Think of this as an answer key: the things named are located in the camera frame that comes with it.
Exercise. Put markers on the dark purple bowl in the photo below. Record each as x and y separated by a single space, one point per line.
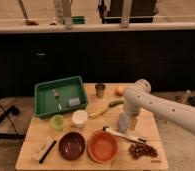
71 146

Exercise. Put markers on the grey sponge block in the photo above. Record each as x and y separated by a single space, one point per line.
73 102

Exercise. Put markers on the white black-tipped utensil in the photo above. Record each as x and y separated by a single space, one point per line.
126 136

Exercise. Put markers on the green container on counter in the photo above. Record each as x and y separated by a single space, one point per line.
78 19

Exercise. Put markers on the yellow-orange fruit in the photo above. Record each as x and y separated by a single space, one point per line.
119 91

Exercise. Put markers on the orange bowl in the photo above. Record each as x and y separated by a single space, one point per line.
102 147

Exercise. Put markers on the white paper cup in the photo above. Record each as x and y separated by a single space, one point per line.
79 118

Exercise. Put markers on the black chair base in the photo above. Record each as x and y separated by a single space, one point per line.
4 130

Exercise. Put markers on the white brush with black handle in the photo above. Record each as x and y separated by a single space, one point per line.
43 148

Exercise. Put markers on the light green plastic cup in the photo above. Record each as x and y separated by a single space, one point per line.
56 122

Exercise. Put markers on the bunch of brown grapes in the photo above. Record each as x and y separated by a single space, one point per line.
138 150

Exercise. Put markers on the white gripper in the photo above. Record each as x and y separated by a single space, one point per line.
131 122

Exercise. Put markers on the small utensil in tray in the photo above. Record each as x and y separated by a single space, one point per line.
57 97

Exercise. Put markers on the small metal cup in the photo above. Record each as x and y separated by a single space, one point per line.
100 90

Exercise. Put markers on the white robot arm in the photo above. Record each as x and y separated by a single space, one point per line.
137 96

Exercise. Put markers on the green plastic tray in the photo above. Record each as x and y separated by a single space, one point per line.
45 104

